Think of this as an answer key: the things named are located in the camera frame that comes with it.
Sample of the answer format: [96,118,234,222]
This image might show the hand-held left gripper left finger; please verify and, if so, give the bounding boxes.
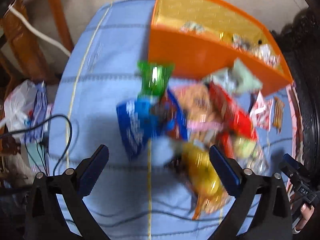
[24,144,110,240]

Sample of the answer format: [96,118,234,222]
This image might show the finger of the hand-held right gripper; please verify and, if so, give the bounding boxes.
[279,154,304,180]

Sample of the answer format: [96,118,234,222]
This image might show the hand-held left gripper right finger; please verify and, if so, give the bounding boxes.
[209,145,293,240]

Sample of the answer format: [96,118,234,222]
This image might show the small yellow cake packet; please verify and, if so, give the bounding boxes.
[181,142,227,220]

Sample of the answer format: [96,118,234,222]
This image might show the large clear yellow cake packet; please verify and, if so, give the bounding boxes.
[232,136,269,173]

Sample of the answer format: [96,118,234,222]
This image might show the orange biscuit packet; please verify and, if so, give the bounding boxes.
[272,96,285,133]

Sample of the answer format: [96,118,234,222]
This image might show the pink snack packet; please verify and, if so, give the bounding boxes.
[187,120,225,132]

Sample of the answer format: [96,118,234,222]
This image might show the blue white snack packet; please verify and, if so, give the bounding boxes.
[116,99,157,160]

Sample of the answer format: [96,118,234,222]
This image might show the red white snack packet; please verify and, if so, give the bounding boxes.
[250,91,274,130]

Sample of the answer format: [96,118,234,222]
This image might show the red chips packet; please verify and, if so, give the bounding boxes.
[209,81,258,140]

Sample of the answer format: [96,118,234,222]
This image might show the blue brown cookie packet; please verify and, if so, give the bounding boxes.
[152,87,189,140]

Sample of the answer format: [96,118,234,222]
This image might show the pale green snack packet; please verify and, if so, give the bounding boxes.
[202,57,263,94]

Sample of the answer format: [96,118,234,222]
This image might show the clear white snack packet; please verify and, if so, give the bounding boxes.
[254,44,282,68]

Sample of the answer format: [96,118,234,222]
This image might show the orange plastic bin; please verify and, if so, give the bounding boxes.
[147,0,293,98]

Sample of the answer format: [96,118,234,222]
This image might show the person's right hand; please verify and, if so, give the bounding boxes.
[294,202,316,233]

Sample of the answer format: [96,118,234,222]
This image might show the pink cloth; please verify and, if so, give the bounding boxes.
[286,85,304,205]

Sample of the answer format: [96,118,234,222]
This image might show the dark carved wooden furniture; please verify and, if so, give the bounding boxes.
[270,0,320,180]

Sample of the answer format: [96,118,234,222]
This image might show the blue plaid cloth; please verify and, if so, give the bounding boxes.
[47,0,295,240]

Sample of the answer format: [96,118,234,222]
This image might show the pale purple plastic bag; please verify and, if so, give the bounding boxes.
[25,81,52,143]

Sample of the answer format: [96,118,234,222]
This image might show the white plastic bag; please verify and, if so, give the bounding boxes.
[4,79,48,140]

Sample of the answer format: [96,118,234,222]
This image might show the carved wooden chair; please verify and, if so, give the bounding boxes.
[0,0,74,85]

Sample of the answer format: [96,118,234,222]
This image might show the black cable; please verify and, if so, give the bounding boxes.
[0,115,73,178]

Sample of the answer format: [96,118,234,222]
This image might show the white power cable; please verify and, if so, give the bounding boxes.
[7,5,72,57]

